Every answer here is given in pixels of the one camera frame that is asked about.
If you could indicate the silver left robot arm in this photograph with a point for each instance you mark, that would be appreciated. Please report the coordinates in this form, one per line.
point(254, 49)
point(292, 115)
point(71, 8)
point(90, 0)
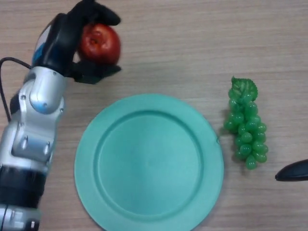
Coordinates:
point(33, 125)

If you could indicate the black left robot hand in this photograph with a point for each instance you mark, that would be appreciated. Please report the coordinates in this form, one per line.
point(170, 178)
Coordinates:
point(60, 43)

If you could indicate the red apple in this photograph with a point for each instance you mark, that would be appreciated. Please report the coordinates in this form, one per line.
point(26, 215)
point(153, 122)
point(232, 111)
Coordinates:
point(103, 44)

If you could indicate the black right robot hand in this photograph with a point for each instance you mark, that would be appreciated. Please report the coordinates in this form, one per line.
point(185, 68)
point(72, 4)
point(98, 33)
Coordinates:
point(293, 172)

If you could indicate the green round plate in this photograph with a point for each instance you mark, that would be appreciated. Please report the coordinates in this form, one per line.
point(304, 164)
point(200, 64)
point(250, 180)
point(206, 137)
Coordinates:
point(149, 168)

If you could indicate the green plastic grape bunch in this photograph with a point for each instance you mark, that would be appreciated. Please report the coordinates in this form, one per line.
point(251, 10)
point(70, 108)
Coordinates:
point(247, 130)

